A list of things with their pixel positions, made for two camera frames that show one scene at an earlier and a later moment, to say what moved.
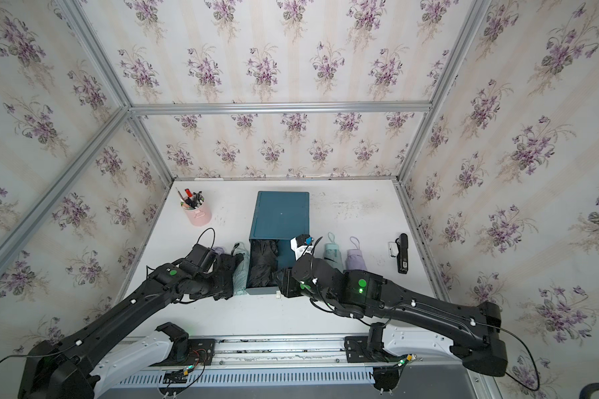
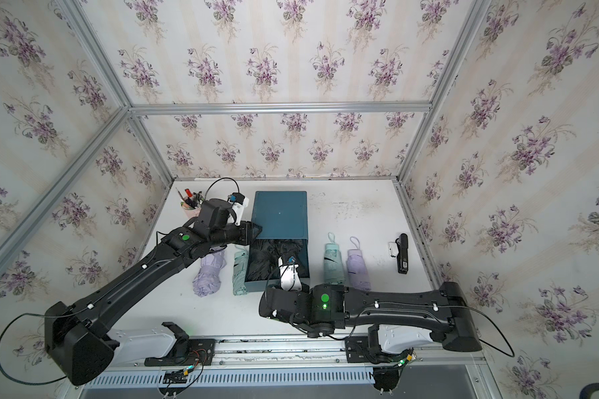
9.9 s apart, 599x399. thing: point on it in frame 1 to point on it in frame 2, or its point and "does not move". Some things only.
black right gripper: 287,282 to 301,292
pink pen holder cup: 196,209 does not move
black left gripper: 198,296 to 247,236
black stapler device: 403,253 does not move
